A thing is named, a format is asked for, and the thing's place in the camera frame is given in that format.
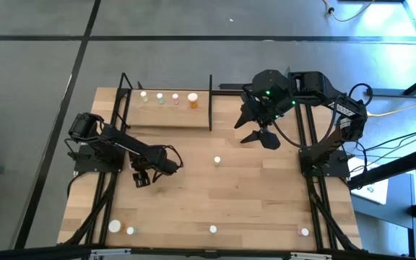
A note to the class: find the black metal beam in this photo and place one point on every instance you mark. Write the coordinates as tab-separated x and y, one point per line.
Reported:
392	168

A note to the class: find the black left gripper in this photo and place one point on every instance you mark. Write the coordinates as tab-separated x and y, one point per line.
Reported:
159	162

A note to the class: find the large orange medicine bottle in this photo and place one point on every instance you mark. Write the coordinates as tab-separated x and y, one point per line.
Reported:
114	226
193	100

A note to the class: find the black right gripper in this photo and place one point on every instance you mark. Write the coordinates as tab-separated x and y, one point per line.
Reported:
271	95

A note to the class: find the pink medicine bottle white cap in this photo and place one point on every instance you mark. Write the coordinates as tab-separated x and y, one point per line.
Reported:
304	232
175	98

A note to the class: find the green bottle with red pill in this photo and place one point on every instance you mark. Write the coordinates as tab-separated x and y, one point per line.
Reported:
212	229

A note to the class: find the wooden shelf black metal frame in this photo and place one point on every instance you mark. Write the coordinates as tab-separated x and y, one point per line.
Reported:
168	117

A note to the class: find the black aluminium rig frame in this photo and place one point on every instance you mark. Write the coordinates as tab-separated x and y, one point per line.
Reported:
208	254

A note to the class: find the grey cabinet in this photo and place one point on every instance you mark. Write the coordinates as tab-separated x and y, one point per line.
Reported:
392	206

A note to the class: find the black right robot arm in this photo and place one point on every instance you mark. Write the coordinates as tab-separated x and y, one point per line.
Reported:
345	115

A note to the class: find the white paper sheet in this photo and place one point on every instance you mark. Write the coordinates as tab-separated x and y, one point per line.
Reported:
368	184

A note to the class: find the green medicine bottle white cap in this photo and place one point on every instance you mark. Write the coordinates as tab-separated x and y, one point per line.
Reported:
130	230
160	97

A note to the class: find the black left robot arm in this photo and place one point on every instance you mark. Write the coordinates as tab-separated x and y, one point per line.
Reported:
121	142

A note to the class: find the yellow medicine bottle white cap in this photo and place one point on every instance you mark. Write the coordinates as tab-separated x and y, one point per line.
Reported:
143	95
217	160

